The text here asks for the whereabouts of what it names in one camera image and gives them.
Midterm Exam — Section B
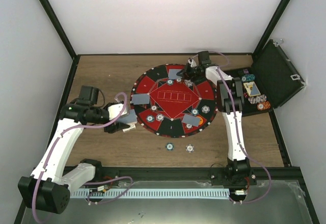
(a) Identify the blue backed card deck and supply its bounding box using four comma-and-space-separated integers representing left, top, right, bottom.
117, 109, 137, 125

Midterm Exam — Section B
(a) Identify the orange chip stack in case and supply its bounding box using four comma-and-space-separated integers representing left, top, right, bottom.
257, 101, 271, 110

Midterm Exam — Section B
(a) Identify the white card box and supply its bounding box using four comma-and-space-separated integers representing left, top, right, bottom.
123, 124, 136, 132

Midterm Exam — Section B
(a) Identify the round red black poker mat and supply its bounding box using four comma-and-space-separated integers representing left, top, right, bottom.
130, 64, 218, 138

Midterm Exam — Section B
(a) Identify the white chip stack mat top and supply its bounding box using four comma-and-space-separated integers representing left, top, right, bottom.
184, 80, 193, 87

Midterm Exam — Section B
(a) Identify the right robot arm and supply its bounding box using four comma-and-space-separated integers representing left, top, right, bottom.
177, 51, 251, 185

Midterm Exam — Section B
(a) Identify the teal poker chip stack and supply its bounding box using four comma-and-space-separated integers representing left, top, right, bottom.
146, 115, 155, 123

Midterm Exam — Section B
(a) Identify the light blue slotted cable duct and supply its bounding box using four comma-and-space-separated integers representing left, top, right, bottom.
71, 188, 230, 200

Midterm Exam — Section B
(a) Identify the card deck in case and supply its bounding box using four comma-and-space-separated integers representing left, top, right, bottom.
243, 81, 261, 97

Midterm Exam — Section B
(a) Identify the white chip stack mat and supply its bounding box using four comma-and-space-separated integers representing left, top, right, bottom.
184, 80, 193, 87
202, 105, 210, 114

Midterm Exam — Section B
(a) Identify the blue backed card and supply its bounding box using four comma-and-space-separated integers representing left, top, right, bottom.
168, 69, 183, 80
131, 94, 150, 105
182, 114, 200, 127

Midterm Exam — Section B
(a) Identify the blue backed card top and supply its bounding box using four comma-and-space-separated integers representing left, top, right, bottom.
168, 69, 183, 80

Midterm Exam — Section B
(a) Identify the teal chip on table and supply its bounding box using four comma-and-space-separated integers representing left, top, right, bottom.
166, 143, 174, 151

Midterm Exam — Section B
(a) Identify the blue white poker chip stack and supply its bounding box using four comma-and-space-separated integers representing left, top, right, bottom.
185, 145, 194, 153

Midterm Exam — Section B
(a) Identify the teal chip stack mat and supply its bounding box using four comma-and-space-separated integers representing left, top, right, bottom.
192, 109, 199, 116

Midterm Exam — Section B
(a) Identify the purple white chip stack in case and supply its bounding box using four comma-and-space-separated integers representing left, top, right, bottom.
248, 95, 267, 104

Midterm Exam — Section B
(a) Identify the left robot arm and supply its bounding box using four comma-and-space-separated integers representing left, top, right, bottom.
18, 86, 128, 214

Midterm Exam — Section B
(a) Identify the black poker case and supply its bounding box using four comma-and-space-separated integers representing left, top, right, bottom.
226, 39, 306, 117

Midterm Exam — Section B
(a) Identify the teal chip stack in case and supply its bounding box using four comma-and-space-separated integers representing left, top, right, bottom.
241, 74, 255, 82

